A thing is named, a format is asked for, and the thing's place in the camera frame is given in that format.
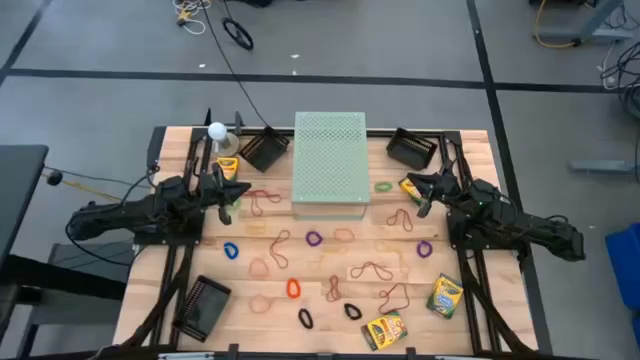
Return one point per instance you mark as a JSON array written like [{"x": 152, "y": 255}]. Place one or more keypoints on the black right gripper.
[{"x": 442, "y": 189}]

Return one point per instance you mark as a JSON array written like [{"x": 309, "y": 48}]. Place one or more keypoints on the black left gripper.
[{"x": 216, "y": 192}]

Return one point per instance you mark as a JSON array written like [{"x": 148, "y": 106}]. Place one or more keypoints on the yellow green crayon box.
[
  {"x": 445, "y": 296},
  {"x": 407, "y": 190},
  {"x": 228, "y": 165},
  {"x": 384, "y": 331}
]

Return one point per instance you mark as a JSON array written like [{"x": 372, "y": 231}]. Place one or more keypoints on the red rubber band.
[
  {"x": 371, "y": 263},
  {"x": 333, "y": 288},
  {"x": 395, "y": 285},
  {"x": 399, "y": 210},
  {"x": 272, "y": 248},
  {"x": 270, "y": 195}
]

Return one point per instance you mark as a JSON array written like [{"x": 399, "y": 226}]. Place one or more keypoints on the black slotted plastic basket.
[
  {"x": 265, "y": 150},
  {"x": 202, "y": 307},
  {"x": 411, "y": 149}
]

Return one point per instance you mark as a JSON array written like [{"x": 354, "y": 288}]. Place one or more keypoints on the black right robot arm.
[{"x": 525, "y": 225}]

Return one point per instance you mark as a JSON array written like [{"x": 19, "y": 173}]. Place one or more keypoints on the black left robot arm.
[{"x": 125, "y": 215}]

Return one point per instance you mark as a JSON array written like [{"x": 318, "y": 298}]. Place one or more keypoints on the grey metal desk base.
[{"x": 95, "y": 252}]

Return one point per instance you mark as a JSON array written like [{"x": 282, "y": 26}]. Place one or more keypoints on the grey desk leg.
[{"x": 600, "y": 35}]

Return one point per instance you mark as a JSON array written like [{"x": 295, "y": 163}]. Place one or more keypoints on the white bulb table lamp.
[{"x": 217, "y": 131}]

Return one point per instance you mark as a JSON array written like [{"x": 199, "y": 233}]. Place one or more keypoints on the green perforated metal shelf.
[{"x": 330, "y": 160}]

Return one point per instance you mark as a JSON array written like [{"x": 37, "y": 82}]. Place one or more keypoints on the grey floor bar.
[{"x": 600, "y": 166}]

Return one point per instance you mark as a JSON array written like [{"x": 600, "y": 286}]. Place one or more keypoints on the black round knob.
[{"x": 54, "y": 178}]

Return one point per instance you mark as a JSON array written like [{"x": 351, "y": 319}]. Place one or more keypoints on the blue plastic bin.
[{"x": 627, "y": 265}]

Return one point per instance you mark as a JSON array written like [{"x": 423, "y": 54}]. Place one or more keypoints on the black aluminium table frame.
[{"x": 452, "y": 136}]

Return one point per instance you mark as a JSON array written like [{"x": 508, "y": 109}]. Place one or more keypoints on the silver metal bracket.
[{"x": 185, "y": 356}]

